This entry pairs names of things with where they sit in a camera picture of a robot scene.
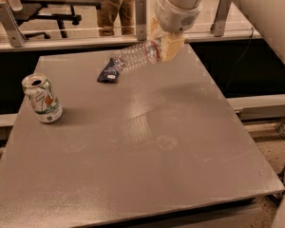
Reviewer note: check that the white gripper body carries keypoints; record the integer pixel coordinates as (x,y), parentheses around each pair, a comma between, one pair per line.
(173,18)

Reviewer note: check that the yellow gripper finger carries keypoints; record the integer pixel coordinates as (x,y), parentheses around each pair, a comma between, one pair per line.
(155,29)
(171,44)

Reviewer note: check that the clear plastic water bottle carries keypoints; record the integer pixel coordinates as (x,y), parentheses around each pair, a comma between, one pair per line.
(137,56)

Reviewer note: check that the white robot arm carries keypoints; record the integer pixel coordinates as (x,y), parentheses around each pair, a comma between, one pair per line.
(268,18)

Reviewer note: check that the person in tan trousers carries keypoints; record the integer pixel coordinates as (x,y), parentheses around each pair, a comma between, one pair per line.
(110,10)

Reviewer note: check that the dark blue snack wrapper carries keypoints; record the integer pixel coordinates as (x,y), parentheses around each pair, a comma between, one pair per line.
(110,73)

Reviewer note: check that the black background table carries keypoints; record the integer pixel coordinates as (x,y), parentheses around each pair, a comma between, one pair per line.
(31,10)

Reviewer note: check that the white green soda can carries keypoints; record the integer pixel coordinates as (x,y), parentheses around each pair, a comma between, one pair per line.
(44,102)

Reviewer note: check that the middle metal barrier bracket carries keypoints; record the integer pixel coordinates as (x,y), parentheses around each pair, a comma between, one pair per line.
(140,15)

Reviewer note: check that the metal barrier bracket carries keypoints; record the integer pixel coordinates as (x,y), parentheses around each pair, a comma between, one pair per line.
(140,15)
(218,26)
(16,39)

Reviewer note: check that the right metal barrier bracket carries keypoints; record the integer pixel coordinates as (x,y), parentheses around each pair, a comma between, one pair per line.
(218,26)

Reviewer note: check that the left metal barrier bracket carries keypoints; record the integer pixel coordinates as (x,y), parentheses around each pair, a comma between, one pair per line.
(16,39)

